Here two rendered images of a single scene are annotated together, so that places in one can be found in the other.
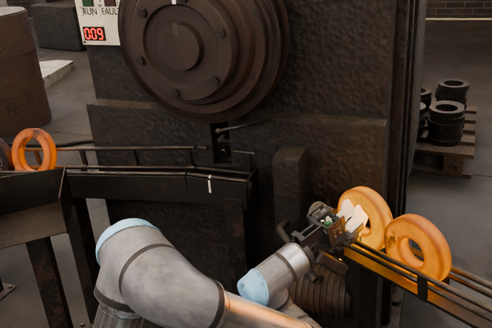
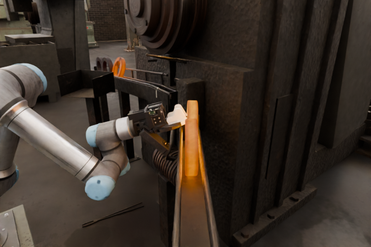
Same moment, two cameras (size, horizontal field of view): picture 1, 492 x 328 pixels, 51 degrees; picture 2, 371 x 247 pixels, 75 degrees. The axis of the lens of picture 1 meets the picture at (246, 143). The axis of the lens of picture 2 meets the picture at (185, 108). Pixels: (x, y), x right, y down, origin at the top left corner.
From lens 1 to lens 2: 0.83 m
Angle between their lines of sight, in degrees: 30
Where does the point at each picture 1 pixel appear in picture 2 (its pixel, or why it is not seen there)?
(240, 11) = not seen: outside the picture
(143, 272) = not seen: outside the picture
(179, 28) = not seen: outside the picture
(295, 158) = (186, 82)
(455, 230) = (362, 198)
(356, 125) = (228, 69)
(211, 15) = not seen: outside the picture
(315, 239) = (139, 118)
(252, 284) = (90, 129)
